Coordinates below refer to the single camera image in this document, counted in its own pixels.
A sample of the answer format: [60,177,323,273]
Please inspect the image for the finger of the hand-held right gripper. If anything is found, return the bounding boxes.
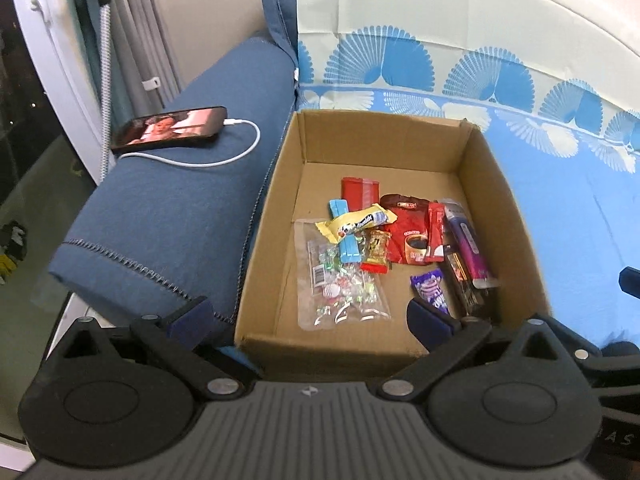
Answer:
[619,267,640,302]

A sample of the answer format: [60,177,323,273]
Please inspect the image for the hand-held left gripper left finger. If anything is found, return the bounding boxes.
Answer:
[55,296,246,401]

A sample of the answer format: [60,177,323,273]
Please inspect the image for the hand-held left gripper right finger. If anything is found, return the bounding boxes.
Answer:
[375,297,576,401]

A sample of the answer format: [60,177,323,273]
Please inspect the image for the purple candy bar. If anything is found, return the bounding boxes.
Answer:
[410,270,451,316]

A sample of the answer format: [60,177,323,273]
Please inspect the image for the dark brown snack bar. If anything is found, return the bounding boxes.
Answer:
[442,245,501,321]

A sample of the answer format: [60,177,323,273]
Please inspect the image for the magenta stick packet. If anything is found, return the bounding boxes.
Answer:
[442,200,488,281]

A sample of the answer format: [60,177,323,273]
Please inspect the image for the small gold and red candy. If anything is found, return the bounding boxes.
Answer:
[360,230,393,273]

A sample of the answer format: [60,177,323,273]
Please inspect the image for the small red stick packet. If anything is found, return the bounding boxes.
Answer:
[427,200,446,261]

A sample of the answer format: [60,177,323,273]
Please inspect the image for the red coffee pouch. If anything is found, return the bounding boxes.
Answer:
[380,192,431,266]

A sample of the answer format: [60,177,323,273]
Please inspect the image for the clear bag of candies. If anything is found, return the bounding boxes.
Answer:
[295,220,391,331]

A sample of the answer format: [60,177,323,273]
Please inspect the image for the light blue stick packet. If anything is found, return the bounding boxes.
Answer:
[327,200,361,263]

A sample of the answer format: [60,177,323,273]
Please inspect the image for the yellow candy bar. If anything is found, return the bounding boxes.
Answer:
[315,205,398,238]

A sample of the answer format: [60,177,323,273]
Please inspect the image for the translucent red snack packet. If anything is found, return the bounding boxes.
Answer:
[342,177,381,211]

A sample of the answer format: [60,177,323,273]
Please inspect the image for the brown cardboard box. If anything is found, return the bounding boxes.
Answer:
[234,108,551,376]

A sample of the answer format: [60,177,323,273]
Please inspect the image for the blue fan-print sheet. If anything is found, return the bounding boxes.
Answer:
[295,0,640,356]

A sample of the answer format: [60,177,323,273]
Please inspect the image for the blue fabric sofa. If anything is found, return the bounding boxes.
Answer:
[48,0,301,351]

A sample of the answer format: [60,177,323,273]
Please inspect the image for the black and yellow object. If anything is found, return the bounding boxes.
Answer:
[0,220,26,283]

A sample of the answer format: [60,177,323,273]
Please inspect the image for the black smartphone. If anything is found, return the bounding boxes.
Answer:
[111,106,228,153]

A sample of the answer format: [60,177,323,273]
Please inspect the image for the grey curtain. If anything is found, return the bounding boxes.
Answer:
[65,0,183,121]

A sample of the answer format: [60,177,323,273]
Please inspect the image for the white charging cable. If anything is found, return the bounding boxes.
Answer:
[116,119,262,168]

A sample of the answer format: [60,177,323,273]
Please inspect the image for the black garment steamer with hose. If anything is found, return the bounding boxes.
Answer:
[85,0,113,183]

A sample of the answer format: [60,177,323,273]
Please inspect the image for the white door frame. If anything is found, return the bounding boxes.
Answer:
[10,0,108,181]

